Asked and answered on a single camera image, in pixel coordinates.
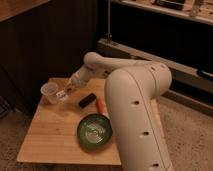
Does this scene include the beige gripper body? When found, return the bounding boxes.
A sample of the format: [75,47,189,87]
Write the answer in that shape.
[66,72,83,91]

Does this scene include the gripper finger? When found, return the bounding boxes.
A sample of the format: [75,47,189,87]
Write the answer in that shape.
[64,89,72,98]
[57,89,67,96]

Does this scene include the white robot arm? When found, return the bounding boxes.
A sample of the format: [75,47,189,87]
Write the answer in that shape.
[57,52,174,171]

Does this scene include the translucent ceramic cup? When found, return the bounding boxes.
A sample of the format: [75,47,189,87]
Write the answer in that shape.
[40,82,58,104]

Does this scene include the black rectangular block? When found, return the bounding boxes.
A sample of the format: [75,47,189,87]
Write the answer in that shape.
[78,93,96,108]

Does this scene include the orange carrot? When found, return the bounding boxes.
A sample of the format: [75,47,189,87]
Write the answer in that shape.
[96,98,106,114]

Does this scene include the wooden board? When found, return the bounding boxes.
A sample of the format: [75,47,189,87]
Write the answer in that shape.
[16,77,172,168]

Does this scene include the green bowl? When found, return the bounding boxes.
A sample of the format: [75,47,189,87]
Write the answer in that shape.
[77,113,112,149]

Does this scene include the vertical metal pole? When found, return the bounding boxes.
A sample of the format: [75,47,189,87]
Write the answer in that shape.
[107,0,111,42]

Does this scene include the wooden shelf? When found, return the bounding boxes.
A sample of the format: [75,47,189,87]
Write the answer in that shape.
[111,0,213,26]

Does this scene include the metal rail beam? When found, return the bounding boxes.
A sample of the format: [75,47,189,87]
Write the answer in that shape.
[98,38,213,93]

